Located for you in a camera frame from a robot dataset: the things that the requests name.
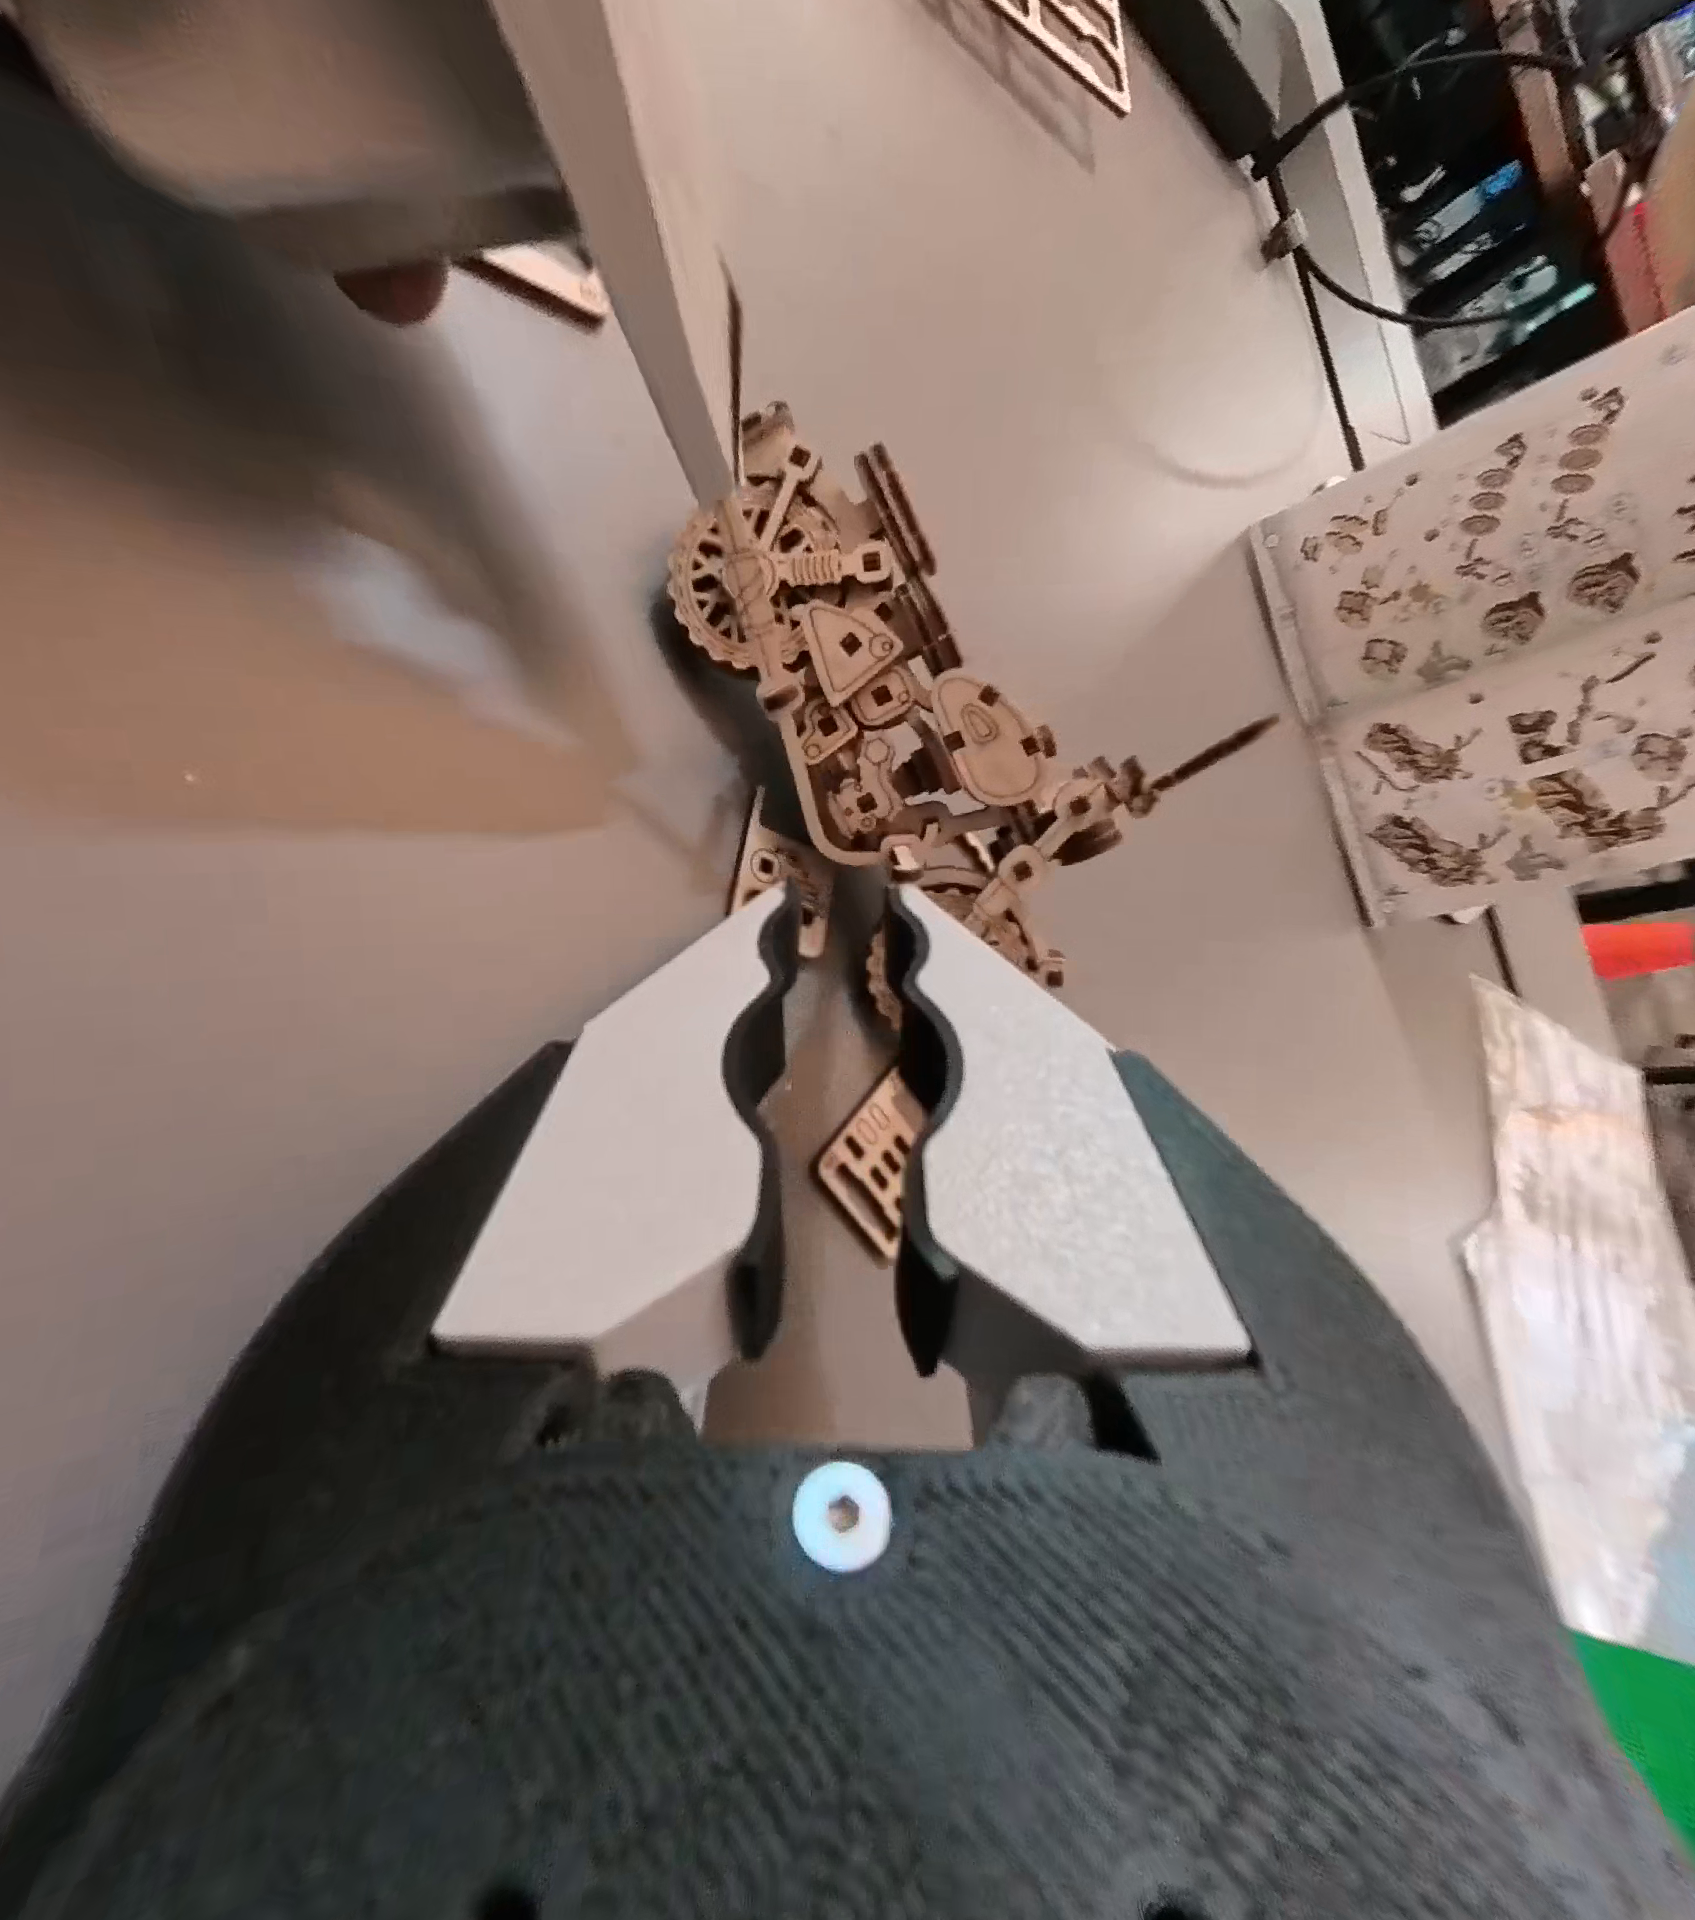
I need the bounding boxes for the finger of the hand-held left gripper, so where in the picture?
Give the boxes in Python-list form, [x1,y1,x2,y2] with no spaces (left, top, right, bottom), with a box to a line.
[304,522,754,906]
[530,0,750,508]

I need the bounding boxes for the black flat device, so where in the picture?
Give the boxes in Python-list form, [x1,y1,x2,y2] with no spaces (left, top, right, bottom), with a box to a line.
[1174,0,1288,159]

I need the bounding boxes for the group of wooden part sheets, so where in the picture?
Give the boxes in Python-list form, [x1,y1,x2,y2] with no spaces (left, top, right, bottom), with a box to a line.
[464,0,1138,328]

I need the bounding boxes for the assembly instruction booklet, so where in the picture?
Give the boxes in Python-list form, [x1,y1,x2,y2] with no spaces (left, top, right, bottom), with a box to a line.
[1250,254,1695,927]

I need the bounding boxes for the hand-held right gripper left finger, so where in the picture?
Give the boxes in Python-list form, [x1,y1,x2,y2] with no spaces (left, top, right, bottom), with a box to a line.
[428,881,810,1424]

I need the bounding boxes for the clear plastic wrapper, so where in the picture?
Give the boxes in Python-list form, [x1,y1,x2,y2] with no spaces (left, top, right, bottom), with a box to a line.
[1454,973,1695,1669]

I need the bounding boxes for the wooden motorcycle model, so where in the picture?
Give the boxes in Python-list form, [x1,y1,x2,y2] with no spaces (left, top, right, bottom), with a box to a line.
[660,395,1284,1037]

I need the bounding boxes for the grey desk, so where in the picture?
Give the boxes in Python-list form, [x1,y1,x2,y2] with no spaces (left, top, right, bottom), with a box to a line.
[0,0,1695,1651]

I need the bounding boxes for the person's left hand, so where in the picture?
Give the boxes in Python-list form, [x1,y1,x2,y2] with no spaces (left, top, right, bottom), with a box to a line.
[334,254,456,330]

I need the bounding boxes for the small wooden grid cutout piece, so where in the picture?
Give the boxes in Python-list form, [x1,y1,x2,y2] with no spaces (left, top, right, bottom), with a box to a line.
[814,1067,934,1265]

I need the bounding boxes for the black cable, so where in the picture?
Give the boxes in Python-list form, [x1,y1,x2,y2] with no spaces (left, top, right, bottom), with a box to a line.
[1244,44,1592,331]

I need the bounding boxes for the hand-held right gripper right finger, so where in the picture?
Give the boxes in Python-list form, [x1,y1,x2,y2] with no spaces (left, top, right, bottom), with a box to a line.
[882,881,1264,1457]

